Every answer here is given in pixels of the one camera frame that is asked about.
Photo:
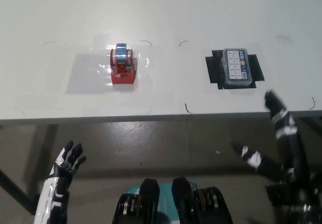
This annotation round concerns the white and black left hand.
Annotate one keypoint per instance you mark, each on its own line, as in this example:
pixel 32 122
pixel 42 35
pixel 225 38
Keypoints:
pixel 54 196

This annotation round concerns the white and black right hand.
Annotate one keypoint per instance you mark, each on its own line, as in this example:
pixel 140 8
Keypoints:
pixel 293 153

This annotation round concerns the clear screw box blue label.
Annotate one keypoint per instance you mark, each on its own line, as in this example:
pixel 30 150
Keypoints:
pixel 236 68

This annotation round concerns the black tape patch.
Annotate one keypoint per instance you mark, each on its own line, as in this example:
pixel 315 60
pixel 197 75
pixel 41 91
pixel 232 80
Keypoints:
pixel 213 68

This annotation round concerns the red tape dispenser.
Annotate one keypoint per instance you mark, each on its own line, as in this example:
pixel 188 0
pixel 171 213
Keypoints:
pixel 122 76

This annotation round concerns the black table leg brace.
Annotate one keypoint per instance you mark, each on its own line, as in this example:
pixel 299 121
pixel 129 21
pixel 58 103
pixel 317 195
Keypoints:
pixel 17 191

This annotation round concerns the black and teal robot body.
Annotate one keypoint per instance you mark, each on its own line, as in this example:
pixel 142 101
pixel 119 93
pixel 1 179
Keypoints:
pixel 151 204

